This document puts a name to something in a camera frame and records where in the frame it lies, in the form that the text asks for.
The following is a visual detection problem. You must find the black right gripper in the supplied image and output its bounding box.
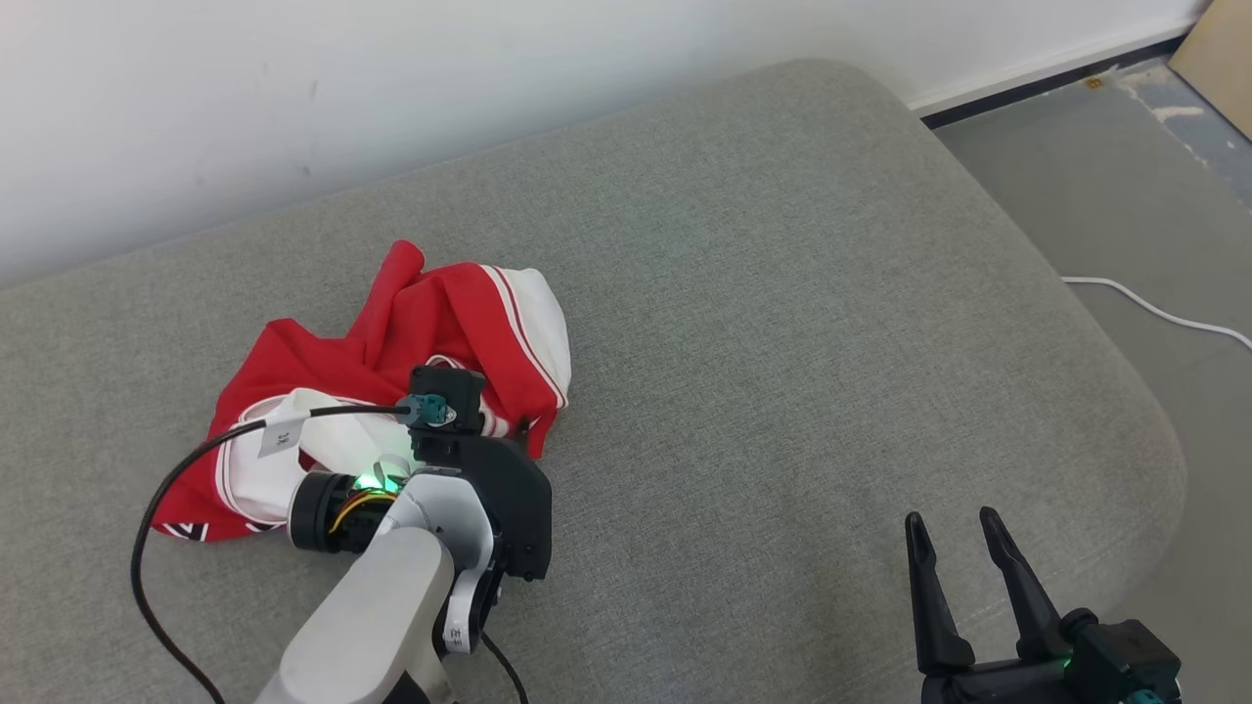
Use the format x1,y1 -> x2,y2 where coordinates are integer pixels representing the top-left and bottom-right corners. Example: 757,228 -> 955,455
905,506 -> 1128,704

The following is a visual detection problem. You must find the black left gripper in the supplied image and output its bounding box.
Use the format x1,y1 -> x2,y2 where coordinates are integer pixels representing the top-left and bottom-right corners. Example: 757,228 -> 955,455
411,435 -> 554,584

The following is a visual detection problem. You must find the red white polo shirt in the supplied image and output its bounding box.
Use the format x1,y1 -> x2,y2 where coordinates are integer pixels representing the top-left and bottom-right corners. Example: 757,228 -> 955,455
152,240 -> 573,544

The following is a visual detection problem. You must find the light wooden board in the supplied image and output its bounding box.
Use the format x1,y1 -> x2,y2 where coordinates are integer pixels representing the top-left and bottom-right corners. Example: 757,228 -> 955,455
1169,0 -> 1252,114

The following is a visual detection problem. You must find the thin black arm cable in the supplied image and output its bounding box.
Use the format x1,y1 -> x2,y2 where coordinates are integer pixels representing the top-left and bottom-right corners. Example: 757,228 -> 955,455
479,631 -> 531,704

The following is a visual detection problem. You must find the white cable label tag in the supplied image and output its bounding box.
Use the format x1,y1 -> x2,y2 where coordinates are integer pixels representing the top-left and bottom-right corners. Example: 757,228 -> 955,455
258,418 -> 305,460

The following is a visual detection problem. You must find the white floor cable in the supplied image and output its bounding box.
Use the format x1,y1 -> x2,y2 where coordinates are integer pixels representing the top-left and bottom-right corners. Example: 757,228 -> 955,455
1061,277 -> 1252,351

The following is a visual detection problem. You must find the black camera cable teal plug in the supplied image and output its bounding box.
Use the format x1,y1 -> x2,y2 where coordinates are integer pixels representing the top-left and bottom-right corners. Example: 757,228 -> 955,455
132,391 -> 461,704

